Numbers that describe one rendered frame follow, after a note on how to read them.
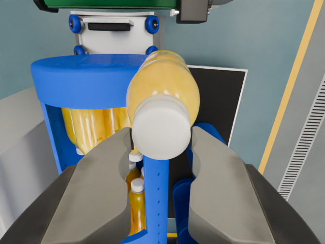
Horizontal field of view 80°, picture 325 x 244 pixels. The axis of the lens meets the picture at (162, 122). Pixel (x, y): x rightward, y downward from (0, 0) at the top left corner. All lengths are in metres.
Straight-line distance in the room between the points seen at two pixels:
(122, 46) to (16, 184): 0.53
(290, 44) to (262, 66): 0.24
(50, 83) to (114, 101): 0.11
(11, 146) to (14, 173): 0.08
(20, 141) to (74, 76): 0.45
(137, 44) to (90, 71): 0.31
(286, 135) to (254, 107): 0.44
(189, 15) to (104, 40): 0.25
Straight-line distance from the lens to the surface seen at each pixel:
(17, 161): 0.75
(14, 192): 0.77
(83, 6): 0.69
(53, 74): 0.36
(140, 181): 0.59
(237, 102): 1.59
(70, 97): 0.35
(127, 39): 0.62
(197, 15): 0.55
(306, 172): 2.50
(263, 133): 2.00
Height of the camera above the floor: 1.54
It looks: 66 degrees down
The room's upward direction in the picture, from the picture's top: 175 degrees clockwise
